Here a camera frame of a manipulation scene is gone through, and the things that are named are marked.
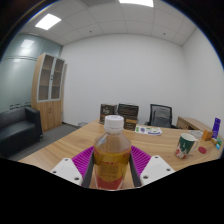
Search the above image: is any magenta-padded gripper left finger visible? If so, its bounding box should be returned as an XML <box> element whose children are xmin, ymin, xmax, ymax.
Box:
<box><xmin>50</xmin><ymin>145</ymin><xmax>96</xmax><ymax>188</ymax></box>

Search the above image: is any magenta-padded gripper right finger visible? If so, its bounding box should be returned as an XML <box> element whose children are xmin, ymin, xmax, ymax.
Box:
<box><xmin>129</xmin><ymin>145</ymin><xmax>176</xmax><ymax>188</ymax></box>

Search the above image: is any drink bottle with white cap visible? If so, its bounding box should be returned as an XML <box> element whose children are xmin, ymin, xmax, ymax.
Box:
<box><xmin>92</xmin><ymin>114</ymin><xmax>132</xmax><ymax>191</ymax></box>

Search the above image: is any white and green mug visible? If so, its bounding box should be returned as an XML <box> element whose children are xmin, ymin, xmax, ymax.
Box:
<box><xmin>174</xmin><ymin>132</ymin><xmax>200</xmax><ymax>160</ymax></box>

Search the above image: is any colourful printed brochure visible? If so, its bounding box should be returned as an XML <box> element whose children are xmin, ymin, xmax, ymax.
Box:
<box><xmin>134</xmin><ymin>125</ymin><xmax>163</xmax><ymax>137</ymax></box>

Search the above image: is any black mesh office chair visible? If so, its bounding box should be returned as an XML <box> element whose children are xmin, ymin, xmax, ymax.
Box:
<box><xmin>144</xmin><ymin>103</ymin><xmax>178</xmax><ymax>129</ymax></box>

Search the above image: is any white printed paper sheet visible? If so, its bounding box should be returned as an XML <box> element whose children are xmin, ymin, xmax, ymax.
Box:
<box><xmin>189</xmin><ymin>129</ymin><xmax>204</xmax><ymax>139</ymax></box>

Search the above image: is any wooden side desk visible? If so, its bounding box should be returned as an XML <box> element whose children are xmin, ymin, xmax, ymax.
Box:
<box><xmin>176</xmin><ymin>116</ymin><xmax>214</xmax><ymax>133</ymax></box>

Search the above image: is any wooden shelf cabinet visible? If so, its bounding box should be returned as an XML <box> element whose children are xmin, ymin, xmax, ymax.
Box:
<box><xmin>30</xmin><ymin>52</ymin><xmax>67</xmax><ymax>133</ymax></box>

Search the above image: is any black leather sofa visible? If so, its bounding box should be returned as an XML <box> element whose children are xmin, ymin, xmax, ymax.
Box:
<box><xmin>0</xmin><ymin>106</ymin><xmax>44</xmax><ymax>159</ymax></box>

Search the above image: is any small dark printed box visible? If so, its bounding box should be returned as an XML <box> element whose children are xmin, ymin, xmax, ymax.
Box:
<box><xmin>98</xmin><ymin>103</ymin><xmax>118</xmax><ymax>125</ymax></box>

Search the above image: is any purple standing box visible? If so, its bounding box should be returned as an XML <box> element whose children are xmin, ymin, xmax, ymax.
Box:
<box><xmin>211</xmin><ymin>117</ymin><xmax>222</xmax><ymax>140</ymax></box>

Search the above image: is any small ceiling light panel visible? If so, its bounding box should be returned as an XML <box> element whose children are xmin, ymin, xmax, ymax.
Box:
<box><xmin>34</xmin><ymin>13</ymin><xmax>62</xmax><ymax>31</ymax></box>

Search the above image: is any large ceiling light panel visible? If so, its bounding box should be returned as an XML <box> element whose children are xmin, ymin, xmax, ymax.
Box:
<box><xmin>118</xmin><ymin>0</ymin><xmax>155</xmax><ymax>8</ymax></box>

